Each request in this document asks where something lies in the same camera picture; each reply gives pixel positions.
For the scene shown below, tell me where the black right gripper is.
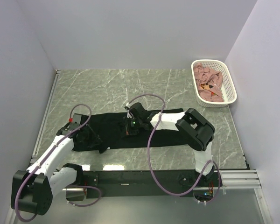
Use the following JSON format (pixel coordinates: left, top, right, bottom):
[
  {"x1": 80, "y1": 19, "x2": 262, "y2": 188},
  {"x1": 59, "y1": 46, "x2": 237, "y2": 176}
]
[{"x1": 121, "y1": 116, "x2": 143, "y2": 138}]

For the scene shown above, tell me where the black t shirt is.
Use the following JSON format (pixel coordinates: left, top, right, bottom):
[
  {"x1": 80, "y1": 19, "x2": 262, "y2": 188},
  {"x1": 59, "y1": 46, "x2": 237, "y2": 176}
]
[{"x1": 71, "y1": 107, "x2": 196, "y2": 154}]

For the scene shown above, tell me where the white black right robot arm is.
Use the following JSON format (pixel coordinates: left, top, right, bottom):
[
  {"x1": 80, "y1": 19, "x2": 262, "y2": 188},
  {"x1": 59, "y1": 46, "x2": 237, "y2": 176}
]
[{"x1": 124, "y1": 103, "x2": 215, "y2": 186}]

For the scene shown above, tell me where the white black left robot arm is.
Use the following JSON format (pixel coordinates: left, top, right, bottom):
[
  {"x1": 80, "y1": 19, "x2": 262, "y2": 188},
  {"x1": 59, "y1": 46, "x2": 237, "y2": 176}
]
[{"x1": 11, "y1": 113, "x2": 96, "y2": 215}]

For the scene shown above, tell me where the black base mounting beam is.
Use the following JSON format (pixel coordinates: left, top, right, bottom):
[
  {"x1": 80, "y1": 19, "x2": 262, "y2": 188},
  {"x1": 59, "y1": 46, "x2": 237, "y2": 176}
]
[{"x1": 60, "y1": 169, "x2": 222, "y2": 199}]

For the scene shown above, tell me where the pink t shirt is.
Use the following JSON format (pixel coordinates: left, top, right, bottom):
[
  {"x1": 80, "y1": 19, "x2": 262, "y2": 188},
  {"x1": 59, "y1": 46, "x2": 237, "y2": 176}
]
[{"x1": 193, "y1": 63, "x2": 224, "y2": 102}]

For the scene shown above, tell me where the white perforated plastic basket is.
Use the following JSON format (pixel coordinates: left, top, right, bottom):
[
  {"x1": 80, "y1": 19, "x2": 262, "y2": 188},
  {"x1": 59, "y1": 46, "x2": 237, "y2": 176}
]
[{"x1": 191, "y1": 59, "x2": 237, "y2": 108}]

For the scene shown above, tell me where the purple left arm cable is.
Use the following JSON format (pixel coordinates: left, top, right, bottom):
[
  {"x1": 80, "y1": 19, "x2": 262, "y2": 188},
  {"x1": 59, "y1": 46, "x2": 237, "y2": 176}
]
[{"x1": 14, "y1": 104, "x2": 102, "y2": 222}]

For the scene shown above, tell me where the aluminium extrusion rail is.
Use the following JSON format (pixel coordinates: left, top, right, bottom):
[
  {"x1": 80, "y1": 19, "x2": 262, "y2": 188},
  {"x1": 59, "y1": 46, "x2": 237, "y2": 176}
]
[{"x1": 60, "y1": 169, "x2": 262, "y2": 191}]

